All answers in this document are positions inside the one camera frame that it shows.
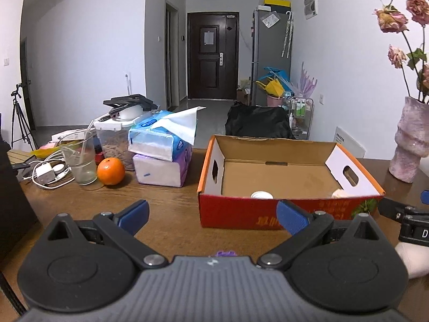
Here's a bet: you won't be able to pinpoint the black items on container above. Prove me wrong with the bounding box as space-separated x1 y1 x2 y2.
103 94 158 116

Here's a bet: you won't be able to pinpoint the red cardboard box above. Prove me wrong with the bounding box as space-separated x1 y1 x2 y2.
197 135 385 230

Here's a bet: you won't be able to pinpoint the clear drinking glass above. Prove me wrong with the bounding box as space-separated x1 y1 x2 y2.
60 129 97 185

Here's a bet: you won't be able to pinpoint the white board against wall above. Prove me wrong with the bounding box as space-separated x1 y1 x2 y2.
334 126 366 159

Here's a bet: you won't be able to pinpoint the orange fruit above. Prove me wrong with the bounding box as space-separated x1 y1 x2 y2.
97 158 126 186

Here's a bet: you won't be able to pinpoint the dried pink roses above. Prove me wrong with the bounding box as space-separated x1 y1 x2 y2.
372 0 428 105

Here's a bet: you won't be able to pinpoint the metal storage cart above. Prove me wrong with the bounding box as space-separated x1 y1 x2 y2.
286 97 314 140

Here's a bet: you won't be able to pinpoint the dark front door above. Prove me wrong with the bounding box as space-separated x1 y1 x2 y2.
187 12 239 100

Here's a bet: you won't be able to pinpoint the black bag on chair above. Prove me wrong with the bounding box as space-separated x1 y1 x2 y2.
225 101 294 140

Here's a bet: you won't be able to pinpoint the blue tissue pack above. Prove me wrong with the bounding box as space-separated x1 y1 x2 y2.
128 106 205 161

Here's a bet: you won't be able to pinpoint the clear plastic food container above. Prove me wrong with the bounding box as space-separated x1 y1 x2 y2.
94 111 153 171

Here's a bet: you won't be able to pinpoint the white bottle cap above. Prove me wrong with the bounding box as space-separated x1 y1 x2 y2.
251 191 273 199

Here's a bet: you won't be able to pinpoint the pink textured vase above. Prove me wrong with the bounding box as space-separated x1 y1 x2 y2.
389 97 428 184

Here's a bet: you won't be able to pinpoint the camera tripod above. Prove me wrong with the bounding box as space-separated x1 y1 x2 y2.
11 84 38 151

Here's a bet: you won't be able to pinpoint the purple tissue pack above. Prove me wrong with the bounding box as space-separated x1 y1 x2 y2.
133 145 193 188

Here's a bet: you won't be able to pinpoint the black monitor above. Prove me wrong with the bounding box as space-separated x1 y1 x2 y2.
0 137 38 261

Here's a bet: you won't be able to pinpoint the white charger with cables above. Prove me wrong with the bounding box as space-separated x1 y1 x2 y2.
17 130 75 191

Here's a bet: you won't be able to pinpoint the grey refrigerator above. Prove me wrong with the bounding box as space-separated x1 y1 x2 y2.
251 4 294 105

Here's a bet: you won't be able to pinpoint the purple bottle cap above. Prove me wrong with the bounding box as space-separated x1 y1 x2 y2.
215 250 237 257

